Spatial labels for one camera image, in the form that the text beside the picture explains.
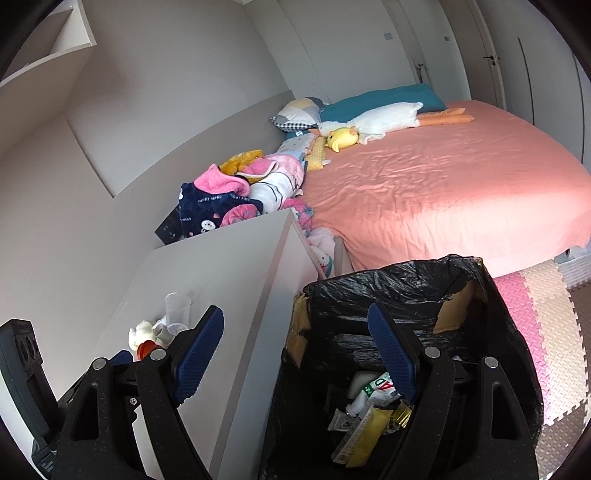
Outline white bear figurine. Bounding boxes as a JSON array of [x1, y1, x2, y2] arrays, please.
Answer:
[[128, 321, 157, 361]]

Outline pink fleece garment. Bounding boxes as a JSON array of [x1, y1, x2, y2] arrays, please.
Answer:
[[193, 164, 250, 197]]

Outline white striped blanket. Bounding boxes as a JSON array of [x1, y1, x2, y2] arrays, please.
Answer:
[[243, 154, 304, 214]]

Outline yellow duck plush toy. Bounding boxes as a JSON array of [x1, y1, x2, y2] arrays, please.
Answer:
[[325, 127, 359, 153]]

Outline white bedside table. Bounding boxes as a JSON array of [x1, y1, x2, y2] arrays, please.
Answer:
[[95, 210, 322, 479]]

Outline clear plastic measuring cup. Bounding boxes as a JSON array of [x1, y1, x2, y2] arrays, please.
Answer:
[[164, 292, 191, 336]]

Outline white green labelled bottle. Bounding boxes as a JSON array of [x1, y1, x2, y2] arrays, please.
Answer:
[[346, 372, 401, 417]]

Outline yellow snack wrapper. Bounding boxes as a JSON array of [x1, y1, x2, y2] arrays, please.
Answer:
[[332, 406, 393, 468]]

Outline white wardrobe doors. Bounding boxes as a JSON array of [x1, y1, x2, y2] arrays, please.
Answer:
[[478, 0, 590, 168]]

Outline black trash bag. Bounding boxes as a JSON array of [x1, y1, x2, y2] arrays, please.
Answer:
[[259, 254, 544, 479]]

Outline bed with pink sheet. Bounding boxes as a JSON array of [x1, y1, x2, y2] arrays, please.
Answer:
[[304, 101, 590, 277]]

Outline navy cartoon fleece garment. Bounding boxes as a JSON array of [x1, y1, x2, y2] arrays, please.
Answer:
[[178, 183, 263, 238]]

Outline teal pillow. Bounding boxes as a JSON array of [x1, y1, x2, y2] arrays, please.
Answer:
[[321, 84, 447, 123]]

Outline pastel foam floor mat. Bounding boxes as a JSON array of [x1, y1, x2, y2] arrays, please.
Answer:
[[495, 260, 590, 479]]

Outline cardboard trash box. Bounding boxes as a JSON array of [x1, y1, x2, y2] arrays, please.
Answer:
[[284, 280, 488, 367]]

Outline orange ribbed plastic cap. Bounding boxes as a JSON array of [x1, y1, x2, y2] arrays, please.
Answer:
[[136, 340, 159, 361]]

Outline yellow spotted plush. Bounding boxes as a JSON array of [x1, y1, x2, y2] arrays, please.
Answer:
[[304, 136, 331, 172]]

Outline hello kitty pink cloth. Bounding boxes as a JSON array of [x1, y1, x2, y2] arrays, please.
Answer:
[[283, 198, 335, 278]]

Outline black wall socket panel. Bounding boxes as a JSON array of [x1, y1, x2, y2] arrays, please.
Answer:
[[154, 206, 183, 245]]

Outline white room door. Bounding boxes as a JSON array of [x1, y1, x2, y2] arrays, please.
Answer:
[[450, 1, 507, 110]]

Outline wall shelf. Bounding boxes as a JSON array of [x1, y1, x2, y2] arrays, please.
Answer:
[[1, 1, 96, 82]]

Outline patchwork checkered pillow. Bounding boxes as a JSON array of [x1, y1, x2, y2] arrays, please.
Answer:
[[270, 97, 327, 133]]

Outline white goose plush toy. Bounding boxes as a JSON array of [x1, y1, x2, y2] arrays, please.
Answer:
[[317, 102, 475, 144]]

